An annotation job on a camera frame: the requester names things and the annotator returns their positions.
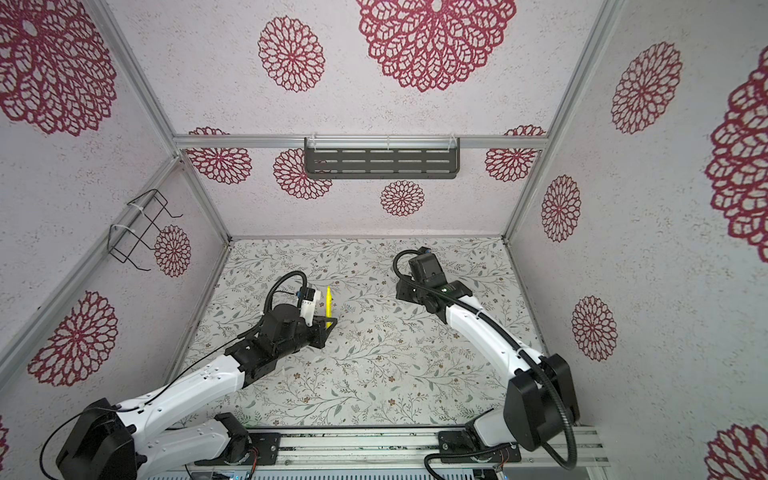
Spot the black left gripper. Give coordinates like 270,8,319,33
277,315,337,360

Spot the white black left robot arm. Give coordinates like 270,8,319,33
55,304,338,479

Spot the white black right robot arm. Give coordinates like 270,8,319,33
392,247,580,469

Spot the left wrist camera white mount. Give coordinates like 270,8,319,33
298,287,321,327

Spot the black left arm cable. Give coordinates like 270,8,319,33
38,270,310,480

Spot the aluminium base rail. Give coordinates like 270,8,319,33
149,425,610,480

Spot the dark grey wall shelf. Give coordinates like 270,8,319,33
303,137,461,180

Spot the black wire wall rack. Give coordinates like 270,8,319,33
106,188,183,272

